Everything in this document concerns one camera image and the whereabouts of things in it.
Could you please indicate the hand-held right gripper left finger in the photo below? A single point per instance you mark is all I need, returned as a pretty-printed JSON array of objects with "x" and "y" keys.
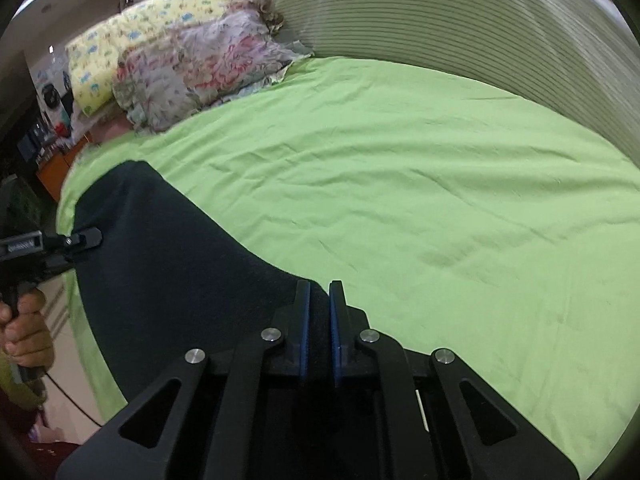
[{"x": 302, "y": 340}]

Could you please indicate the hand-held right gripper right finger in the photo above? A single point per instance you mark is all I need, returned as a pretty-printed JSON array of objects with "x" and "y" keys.
[{"x": 336, "y": 340}]

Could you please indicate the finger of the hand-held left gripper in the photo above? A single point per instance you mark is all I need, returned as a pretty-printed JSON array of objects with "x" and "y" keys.
[{"x": 75, "y": 245}]

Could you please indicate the black pants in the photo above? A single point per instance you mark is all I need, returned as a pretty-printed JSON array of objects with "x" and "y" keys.
[{"x": 175, "y": 280}]

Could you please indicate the person's left hand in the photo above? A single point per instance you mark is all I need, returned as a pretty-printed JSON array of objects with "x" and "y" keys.
[{"x": 27, "y": 330}]

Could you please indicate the orange cabinet with clutter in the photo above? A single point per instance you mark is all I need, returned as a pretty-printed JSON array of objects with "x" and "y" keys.
[{"x": 47, "y": 110}]

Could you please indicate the green bed sheet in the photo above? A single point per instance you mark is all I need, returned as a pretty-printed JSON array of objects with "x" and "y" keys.
[{"x": 400, "y": 200}]

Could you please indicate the yellow printed pillow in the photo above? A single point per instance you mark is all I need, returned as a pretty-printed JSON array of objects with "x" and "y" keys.
[{"x": 125, "y": 45}]

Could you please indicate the floral pillow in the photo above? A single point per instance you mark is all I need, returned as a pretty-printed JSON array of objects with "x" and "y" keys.
[{"x": 195, "y": 70}]

